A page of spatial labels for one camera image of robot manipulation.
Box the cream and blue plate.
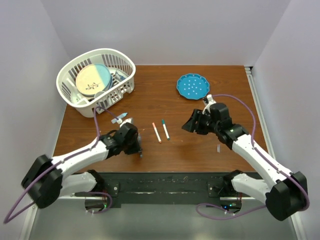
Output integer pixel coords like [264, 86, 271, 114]
[75, 64, 113, 97]

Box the blue dotted plate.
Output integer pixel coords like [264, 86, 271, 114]
[176, 73, 210, 100]

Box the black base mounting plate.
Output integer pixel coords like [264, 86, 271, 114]
[74, 171, 253, 213]

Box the white pen with orange tip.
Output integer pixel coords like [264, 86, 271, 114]
[152, 122, 162, 144]

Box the white cup in basket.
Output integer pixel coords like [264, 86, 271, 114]
[94, 91, 105, 99]

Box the white plastic dish basket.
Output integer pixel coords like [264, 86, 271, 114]
[56, 48, 136, 118]

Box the aluminium frame rail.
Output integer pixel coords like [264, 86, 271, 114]
[244, 65, 301, 240]

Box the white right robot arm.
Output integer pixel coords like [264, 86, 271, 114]
[182, 102, 310, 221]

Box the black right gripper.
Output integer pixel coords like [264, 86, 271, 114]
[181, 109, 220, 136]

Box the blue patterned pen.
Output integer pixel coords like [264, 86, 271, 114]
[137, 134, 143, 158]

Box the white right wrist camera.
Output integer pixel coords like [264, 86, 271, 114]
[202, 94, 216, 113]

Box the white pen with teal tip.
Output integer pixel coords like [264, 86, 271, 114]
[161, 119, 170, 141]

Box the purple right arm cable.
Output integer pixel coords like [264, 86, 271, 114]
[195, 93, 311, 221]

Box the light blue pen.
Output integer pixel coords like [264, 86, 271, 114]
[111, 112, 128, 124]

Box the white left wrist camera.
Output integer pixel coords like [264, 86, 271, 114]
[118, 117, 134, 126]

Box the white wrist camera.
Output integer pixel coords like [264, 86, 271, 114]
[202, 94, 216, 113]
[118, 117, 134, 126]

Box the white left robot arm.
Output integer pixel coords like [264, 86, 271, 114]
[21, 121, 142, 209]

